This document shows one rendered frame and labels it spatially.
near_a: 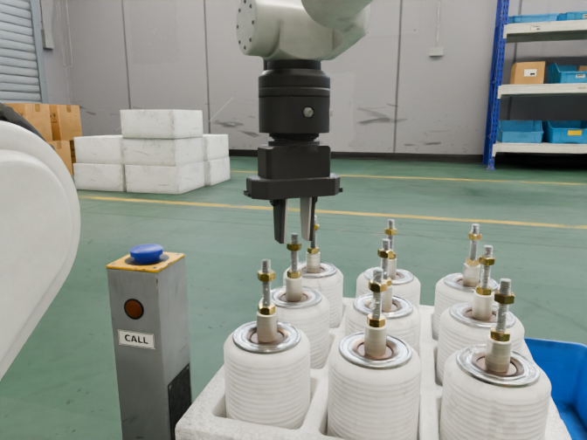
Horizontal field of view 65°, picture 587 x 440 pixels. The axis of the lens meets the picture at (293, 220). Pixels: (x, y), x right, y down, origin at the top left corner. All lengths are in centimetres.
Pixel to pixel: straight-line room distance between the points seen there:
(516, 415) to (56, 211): 40
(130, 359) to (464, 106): 516
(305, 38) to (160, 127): 258
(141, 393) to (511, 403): 43
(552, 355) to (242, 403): 58
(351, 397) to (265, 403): 9
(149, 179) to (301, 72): 268
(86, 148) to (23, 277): 321
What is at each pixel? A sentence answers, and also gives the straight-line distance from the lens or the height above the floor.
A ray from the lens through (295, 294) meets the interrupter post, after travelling 61.
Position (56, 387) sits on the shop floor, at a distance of 101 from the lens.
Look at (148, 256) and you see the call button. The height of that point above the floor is 32.
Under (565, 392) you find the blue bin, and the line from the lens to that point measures 96.
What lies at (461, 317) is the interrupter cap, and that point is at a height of 25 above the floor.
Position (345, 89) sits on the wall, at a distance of 566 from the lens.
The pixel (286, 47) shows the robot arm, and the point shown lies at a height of 57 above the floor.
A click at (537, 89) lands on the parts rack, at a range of 488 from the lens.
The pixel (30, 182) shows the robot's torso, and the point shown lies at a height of 46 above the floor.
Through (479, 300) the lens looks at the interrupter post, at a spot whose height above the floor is 27.
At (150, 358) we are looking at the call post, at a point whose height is 20.
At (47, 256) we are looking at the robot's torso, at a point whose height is 41.
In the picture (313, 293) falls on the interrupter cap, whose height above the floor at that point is 25.
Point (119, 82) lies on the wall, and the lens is 698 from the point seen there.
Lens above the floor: 49
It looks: 13 degrees down
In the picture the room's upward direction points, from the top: straight up
